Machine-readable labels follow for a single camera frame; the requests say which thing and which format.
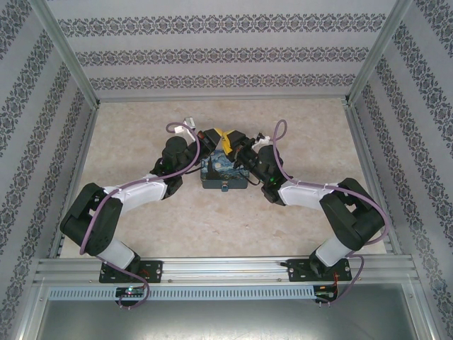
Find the aluminium mounting rail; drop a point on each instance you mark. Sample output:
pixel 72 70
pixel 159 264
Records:
pixel 226 271

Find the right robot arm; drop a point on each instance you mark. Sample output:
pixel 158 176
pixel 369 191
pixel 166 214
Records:
pixel 301 195

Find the aluminium frame post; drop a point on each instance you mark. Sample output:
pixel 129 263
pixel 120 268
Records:
pixel 376 53
pixel 69 53

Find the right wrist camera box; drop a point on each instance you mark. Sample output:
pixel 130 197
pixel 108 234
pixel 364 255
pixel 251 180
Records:
pixel 262 137

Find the small padlock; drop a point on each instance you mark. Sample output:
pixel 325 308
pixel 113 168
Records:
pixel 224 186

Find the aluminium side rail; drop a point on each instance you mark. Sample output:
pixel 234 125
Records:
pixel 362 141
pixel 84 141

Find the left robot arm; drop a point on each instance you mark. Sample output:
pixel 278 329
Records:
pixel 141 193

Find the grey metal sheet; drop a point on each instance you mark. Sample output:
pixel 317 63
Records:
pixel 226 322

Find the starry night tin box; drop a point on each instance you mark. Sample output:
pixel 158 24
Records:
pixel 219 171

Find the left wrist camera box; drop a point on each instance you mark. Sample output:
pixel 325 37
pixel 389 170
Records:
pixel 190 122

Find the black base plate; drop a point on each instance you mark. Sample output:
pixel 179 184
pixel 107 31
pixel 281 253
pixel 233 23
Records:
pixel 155 272
pixel 297 271

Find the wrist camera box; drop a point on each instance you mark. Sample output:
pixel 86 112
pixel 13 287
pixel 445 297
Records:
pixel 262 137
pixel 190 122

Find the small circuit board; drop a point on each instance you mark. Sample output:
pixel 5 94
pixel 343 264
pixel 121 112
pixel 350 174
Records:
pixel 131 291
pixel 327 293

